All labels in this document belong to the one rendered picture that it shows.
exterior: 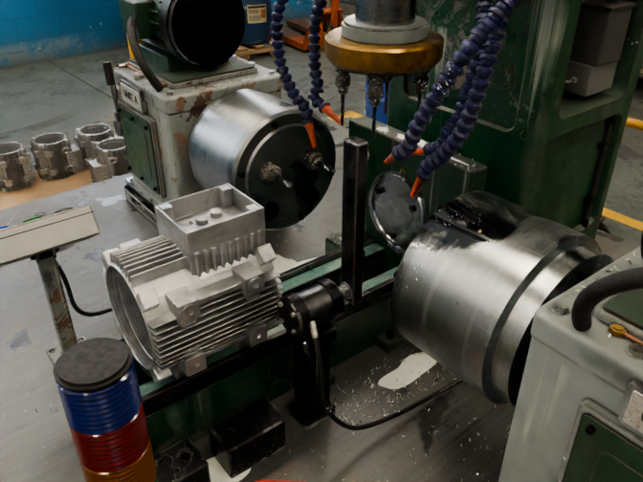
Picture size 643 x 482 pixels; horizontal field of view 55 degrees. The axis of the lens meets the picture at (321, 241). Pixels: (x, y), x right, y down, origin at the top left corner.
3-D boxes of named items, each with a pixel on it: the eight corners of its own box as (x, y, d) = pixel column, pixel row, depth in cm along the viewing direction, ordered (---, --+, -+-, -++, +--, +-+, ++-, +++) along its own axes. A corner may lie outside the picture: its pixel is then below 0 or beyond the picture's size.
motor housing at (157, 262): (225, 290, 108) (215, 192, 98) (287, 347, 95) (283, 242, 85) (114, 336, 97) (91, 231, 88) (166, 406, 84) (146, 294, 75)
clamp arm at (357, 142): (352, 290, 95) (357, 133, 82) (365, 299, 93) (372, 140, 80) (335, 298, 93) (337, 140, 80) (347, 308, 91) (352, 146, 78)
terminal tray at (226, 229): (231, 223, 97) (227, 182, 93) (268, 251, 90) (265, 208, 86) (159, 248, 91) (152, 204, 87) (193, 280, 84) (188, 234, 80)
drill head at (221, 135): (255, 162, 156) (250, 62, 143) (348, 217, 131) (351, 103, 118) (164, 189, 143) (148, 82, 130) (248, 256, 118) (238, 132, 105)
